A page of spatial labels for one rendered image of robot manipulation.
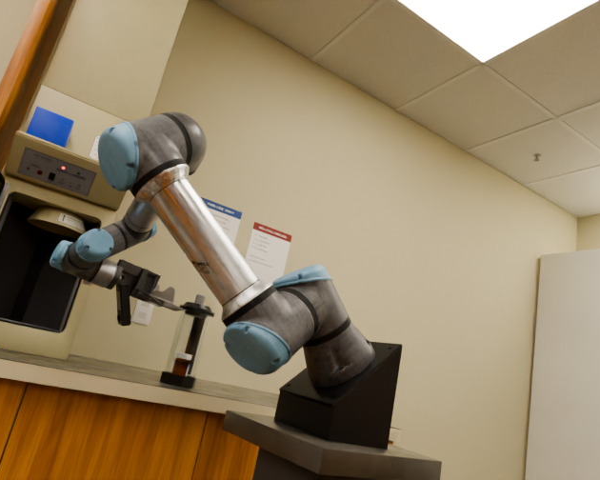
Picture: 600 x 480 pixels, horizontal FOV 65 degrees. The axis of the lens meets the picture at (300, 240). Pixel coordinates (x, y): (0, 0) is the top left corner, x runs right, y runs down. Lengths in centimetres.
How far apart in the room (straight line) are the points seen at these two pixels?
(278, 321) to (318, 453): 22
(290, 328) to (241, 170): 148
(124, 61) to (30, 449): 118
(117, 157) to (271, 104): 162
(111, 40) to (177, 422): 122
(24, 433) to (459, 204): 260
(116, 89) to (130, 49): 16
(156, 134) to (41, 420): 73
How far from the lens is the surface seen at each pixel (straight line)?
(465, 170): 326
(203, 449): 141
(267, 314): 84
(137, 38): 182
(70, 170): 153
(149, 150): 90
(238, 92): 239
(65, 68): 173
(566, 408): 342
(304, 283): 92
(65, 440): 132
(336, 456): 85
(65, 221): 160
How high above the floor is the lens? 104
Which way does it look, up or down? 16 degrees up
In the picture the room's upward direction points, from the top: 12 degrees clockwise
